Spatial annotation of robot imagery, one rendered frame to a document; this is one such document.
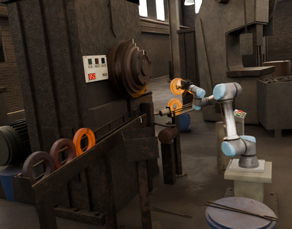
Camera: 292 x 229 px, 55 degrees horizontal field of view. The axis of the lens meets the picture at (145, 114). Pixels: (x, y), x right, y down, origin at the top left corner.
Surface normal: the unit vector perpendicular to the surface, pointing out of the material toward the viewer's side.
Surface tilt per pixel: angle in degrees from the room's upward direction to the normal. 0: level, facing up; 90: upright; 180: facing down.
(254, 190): 90
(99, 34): 90
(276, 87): 90
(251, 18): 90
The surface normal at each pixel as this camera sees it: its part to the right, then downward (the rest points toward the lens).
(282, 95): -0.18, 0.20
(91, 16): 0.90, 0.00
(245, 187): -0.40, 0.21
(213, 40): -0.64, 0.20
